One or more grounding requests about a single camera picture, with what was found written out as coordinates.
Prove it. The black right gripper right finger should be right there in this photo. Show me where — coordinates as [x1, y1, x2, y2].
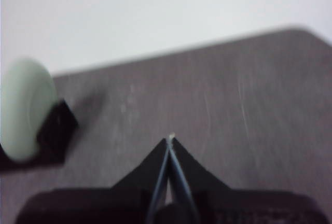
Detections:
[169, 137, 232, 224]

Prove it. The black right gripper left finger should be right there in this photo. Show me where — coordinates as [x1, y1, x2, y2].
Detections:
[110, 137, 171, 224]

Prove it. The black plate rack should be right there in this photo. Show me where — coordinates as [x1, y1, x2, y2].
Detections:
[0, 98, 79, 174]

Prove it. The pale green plate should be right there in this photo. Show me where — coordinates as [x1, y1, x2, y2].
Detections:
[0, 57, 58, 163]

